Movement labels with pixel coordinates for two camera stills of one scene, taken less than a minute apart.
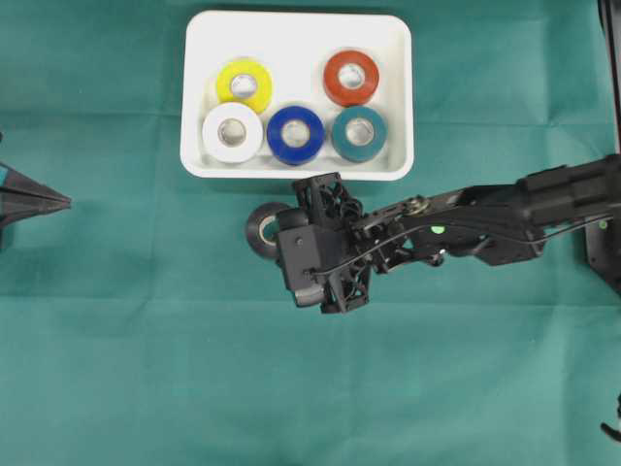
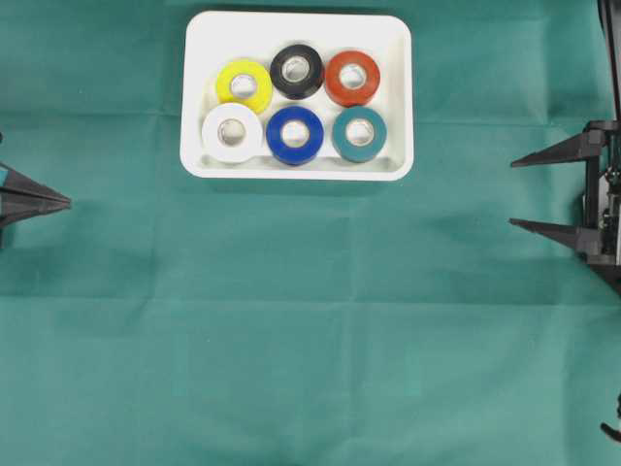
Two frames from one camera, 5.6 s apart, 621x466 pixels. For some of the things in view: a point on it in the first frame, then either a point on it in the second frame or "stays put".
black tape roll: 255,225 → 302,88
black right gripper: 372,242 → 600,242
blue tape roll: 295,155 stays put
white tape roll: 252,138 stays put
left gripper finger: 15,208 stays put
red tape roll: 350,96 stays put
